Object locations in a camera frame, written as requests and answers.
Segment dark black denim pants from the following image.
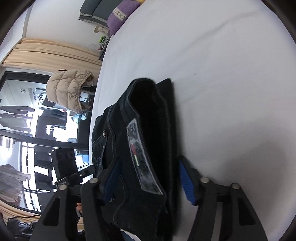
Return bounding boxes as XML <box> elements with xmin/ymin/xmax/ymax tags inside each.
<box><xmin>91</xmin><ymin>78</ymin><xmax>179</xmax><ymax>240</ymax></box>

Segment large black framed window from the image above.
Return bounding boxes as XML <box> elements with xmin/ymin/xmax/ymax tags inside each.
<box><xmin>1</xmin><ymin>71</ymin><xmax>91</xmax><ymax>213</ymax></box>

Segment beige puffer jacket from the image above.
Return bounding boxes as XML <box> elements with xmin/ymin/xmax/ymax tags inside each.
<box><xmin>46</xmin><ymin>69</ymin><xmax>97</xmax><ymax>113</ymax></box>

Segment black bedside drawer cabinet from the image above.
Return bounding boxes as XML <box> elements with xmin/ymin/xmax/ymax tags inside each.
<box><xmin>99</xmin><ymin>46</ymin><xmax>107</xmax><ymax>61</ymax></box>

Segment beige curtain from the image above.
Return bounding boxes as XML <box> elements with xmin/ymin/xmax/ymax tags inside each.
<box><xmin>1</xmin><ymin>38</ymin><xmax>102</xmax><ymax>76</ymax></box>

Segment dark grey padded headboard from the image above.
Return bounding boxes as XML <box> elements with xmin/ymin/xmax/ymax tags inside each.
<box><xmin>79</xmin><ymin>0</ymin><xmax>122</xmax><ymax>27</ymax></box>

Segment purple cushion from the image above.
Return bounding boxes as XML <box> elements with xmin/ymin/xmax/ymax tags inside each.
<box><xmin>107</xmin><ymin>0</ymin><xmax>140</xmax><ymax>36</ymax></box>

